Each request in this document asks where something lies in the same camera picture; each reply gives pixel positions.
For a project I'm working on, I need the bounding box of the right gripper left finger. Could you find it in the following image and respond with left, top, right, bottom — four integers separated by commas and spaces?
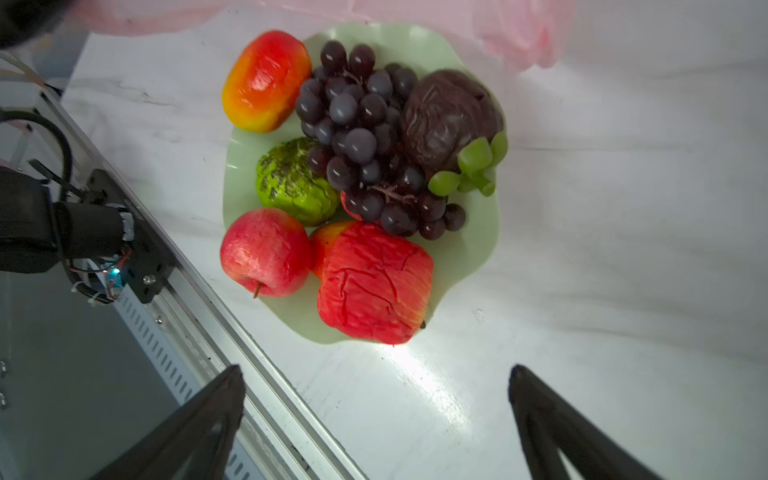
93, 365, 246, 479

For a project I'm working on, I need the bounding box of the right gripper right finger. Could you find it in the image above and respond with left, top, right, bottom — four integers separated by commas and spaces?
508, 364, 658, 479

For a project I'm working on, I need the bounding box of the small red apple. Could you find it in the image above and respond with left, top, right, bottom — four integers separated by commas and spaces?
220, 207, 313, 298

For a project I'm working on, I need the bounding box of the pink plastic bag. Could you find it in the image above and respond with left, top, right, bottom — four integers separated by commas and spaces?
65, 0, 577, 73

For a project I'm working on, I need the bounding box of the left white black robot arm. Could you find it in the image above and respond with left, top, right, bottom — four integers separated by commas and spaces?
1, 110, 136, 274

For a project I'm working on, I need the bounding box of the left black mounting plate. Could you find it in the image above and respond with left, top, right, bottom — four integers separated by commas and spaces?
86, 169, 176, 304

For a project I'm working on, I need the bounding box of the orange red mango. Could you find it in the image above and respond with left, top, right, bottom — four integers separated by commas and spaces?
309, 221, 353, 279

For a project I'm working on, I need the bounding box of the green custard apple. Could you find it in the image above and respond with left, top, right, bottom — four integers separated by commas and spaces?
255, 137, 340, 227

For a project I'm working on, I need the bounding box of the small red strawberry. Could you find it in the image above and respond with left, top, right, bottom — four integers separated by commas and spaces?
340, 192, 362, 220

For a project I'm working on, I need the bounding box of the dark brown mangosteen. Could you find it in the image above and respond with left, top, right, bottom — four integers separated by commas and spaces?
401, 69, 508, 197

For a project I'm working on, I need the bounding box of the dark purple grape bunch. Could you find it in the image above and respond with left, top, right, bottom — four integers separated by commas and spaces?
296, 40, 468, 240

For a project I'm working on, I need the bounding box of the red yellow mango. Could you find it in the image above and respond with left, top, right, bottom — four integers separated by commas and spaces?
221, 30, 312, 133

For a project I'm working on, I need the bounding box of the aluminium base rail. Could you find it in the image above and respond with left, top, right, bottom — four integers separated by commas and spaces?
0, 53, 367, 480

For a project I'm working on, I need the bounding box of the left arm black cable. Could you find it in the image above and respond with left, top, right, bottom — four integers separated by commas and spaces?
0, 109, 76, 202

